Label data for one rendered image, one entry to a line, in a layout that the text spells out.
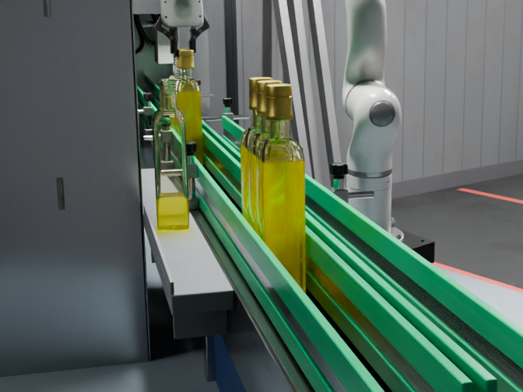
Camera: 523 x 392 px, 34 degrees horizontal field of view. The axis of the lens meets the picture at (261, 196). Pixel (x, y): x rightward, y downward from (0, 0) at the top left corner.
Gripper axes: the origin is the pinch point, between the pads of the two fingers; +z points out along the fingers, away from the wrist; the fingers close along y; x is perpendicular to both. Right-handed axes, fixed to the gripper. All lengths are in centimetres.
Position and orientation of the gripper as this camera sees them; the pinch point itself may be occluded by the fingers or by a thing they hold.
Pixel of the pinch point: (183, 48)
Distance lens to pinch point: 213.1
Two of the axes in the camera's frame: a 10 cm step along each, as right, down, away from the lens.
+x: -2.2, -2.1, 9.5
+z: 0.2, 9.8, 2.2
